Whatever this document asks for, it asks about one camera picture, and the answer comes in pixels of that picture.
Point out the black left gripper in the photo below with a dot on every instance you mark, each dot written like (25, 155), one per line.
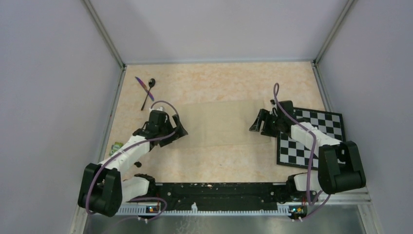
(181, 132)

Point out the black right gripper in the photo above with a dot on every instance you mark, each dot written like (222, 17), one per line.
(263, 114)

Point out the cream cloth napkin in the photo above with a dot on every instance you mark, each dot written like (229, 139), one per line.
(219, 123)

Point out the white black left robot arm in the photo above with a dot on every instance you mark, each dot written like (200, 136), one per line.
(119, 171)

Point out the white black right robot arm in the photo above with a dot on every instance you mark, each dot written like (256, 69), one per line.
(335, 165)

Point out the black white checkerboard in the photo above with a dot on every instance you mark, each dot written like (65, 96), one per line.
(293, 153)

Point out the small black object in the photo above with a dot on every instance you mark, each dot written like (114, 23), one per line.
(138, 164)

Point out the iridescent purple knife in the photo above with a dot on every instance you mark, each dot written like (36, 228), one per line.
(143, 85)

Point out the black spoon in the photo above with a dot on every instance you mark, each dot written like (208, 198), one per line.
(151, 84)

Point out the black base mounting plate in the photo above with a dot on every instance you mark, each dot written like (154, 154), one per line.
(225, 197)

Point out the green white small package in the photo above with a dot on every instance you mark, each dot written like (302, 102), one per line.
(115, 147)

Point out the aluminium front rail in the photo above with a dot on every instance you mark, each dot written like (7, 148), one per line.
(143, 207)

